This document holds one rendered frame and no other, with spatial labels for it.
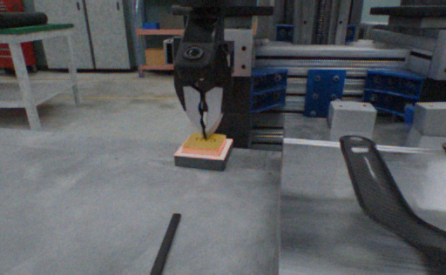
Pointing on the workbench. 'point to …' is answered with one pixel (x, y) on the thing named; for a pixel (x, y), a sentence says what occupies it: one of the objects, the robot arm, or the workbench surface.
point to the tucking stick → (165, 245)
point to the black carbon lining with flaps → (404, 225)
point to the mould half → (302, 171)
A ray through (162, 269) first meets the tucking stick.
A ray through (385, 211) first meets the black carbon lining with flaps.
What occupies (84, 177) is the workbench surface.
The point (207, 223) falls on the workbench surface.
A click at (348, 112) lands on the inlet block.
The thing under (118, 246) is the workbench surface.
